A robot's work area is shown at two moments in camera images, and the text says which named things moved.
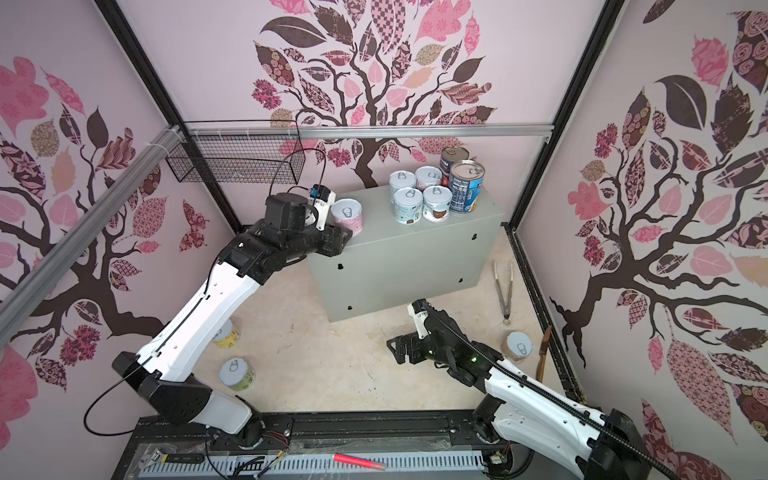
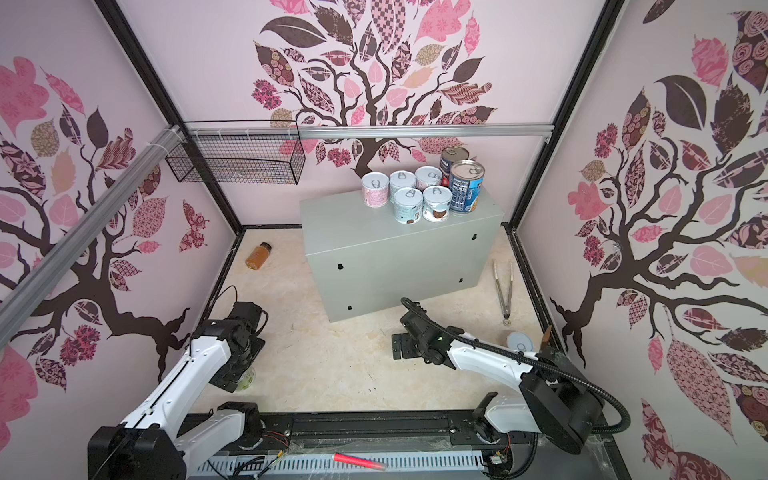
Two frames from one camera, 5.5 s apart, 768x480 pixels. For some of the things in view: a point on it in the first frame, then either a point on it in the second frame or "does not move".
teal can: (408, 205) does not move
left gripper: (334, 242) → (232, 375)
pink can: (349, 214) → (375, 189)
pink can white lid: (427, 177) does not move
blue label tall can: (466, 179) does not move
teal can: (400, 179) does not move
